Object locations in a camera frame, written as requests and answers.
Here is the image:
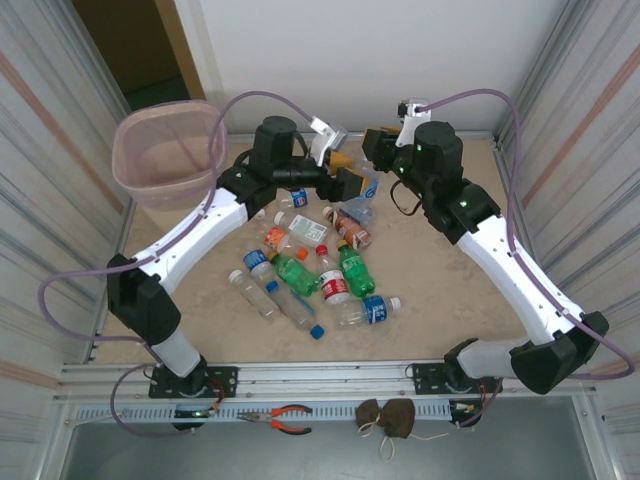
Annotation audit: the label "brown label milk tea bottle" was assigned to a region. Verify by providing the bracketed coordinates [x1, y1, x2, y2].
[321, 205, 374, 250]

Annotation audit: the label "white green label clear bottle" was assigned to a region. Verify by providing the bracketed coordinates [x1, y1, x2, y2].
[273, 210, 331, 247]

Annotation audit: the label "green Sprite bottle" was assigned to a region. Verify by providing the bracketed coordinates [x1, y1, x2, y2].
[335, 239, 377, 297]
[267, 250, 322, 297]

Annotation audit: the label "red white label bottle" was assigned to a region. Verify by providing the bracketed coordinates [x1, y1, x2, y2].
[315, 243, 351, 307]

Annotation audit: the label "Pepsi label clear bottle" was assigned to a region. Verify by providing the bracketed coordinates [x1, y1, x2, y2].
[242, 248, 280, 294]
[277, 185, 312, 210]

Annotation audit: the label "clear bottle wide blue cap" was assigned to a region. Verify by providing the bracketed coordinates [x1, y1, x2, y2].
[272, 288, 326, 341]

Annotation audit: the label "beige bin with pink liner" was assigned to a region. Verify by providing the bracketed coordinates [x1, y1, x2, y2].
[111, 99, 229, 211]

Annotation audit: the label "light blue label bottle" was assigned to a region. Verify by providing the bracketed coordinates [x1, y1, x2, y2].
[339, 197, 377, 224]

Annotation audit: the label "crushed clear plastic bottle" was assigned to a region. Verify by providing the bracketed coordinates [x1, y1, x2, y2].
[247, 212, 276, 251]

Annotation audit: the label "orange label orange cap bottle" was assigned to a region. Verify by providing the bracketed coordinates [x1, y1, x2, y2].
[263, 225, 310, 261]

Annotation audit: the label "blue label white cap bottle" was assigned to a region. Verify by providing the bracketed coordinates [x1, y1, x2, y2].
[333, 295, 403, 331]

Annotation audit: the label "brown wooden door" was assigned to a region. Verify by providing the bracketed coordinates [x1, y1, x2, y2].
[72, 0, 209, 109]

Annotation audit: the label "black electronics module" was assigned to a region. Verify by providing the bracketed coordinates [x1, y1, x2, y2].
[448, 398, 485, 430]
[171, 407, 221, 434]

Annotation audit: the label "aluminium frame bar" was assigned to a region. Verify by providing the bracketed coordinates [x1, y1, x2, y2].
[222, 130, 497, 145]

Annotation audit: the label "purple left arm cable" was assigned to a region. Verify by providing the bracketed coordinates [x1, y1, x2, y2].
[38, 90, 321, 440]

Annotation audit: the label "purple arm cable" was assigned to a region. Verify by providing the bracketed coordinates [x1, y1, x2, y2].
[422, 88, 639, 430]
[38, 90, 321, 440]

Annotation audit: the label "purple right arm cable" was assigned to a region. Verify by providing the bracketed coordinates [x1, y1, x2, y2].
[422, 88, 639, 430]

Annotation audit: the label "aluminium mounting rail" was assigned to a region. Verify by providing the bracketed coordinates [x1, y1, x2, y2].
[53, 357, 599, 402]

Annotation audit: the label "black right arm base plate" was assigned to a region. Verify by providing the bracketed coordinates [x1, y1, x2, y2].
[410, 362, 503, 396]

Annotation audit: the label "white slotted cable duct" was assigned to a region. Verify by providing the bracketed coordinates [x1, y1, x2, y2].
[69, 402, 484, 425]

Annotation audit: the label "brown drawstring pouch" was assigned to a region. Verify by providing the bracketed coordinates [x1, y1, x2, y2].
[375, 398, 451, 461]
[354, 399, 385, 437]

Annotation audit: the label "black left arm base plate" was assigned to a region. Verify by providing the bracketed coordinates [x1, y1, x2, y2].
[148, 366, 239, 400]

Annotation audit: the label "orange handled pliers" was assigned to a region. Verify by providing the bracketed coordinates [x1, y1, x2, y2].
[235, 403, 314, 435]

